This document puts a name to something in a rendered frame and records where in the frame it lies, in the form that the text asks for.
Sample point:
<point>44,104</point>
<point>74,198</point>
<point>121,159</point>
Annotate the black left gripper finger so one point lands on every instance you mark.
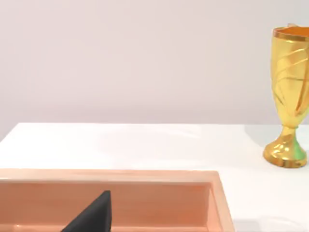
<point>97,214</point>

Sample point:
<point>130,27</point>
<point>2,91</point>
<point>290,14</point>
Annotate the shallow salmon-coloured box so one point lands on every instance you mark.
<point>154,198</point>

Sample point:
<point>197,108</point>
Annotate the gold trophy cup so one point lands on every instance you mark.
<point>289,79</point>

